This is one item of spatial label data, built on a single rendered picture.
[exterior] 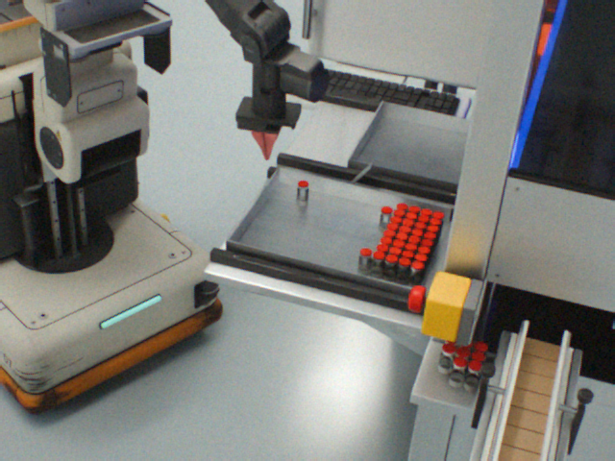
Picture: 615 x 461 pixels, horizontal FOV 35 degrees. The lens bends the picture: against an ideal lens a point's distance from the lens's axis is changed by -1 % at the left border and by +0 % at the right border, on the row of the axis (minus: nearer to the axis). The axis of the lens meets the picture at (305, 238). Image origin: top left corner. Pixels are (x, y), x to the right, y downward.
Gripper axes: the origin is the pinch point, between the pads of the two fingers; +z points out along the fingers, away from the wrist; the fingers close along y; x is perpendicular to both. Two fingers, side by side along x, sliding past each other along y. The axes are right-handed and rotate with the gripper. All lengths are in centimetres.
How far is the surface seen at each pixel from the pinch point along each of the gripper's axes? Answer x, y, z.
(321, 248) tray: -5.4, 11.3, 14.5
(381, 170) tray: 19.0, 18.8, 13.1
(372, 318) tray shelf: -20.9, 22.5, 14.8
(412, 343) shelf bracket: -12.5, 29.7, 27.2
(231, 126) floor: 174, -51, 110
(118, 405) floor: 24, -44, 104
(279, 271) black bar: -15.6, 5.7, 12.5
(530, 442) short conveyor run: -47, 47, 8
